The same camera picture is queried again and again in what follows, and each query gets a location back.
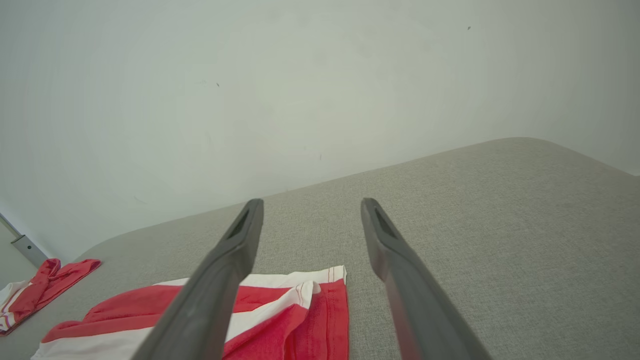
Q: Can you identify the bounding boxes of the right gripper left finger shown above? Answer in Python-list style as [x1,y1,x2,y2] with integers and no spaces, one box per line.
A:
[131,198,265,360]

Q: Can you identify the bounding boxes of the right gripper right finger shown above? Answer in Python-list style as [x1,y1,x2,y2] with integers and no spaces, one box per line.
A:
[360,197,493,360]

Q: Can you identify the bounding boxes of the red shorts with white trim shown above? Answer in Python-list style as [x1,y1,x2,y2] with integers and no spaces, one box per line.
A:
[31,265,350,360]

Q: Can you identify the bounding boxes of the red basketball jersey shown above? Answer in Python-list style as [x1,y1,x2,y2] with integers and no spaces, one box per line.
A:
[0,258,102,336]

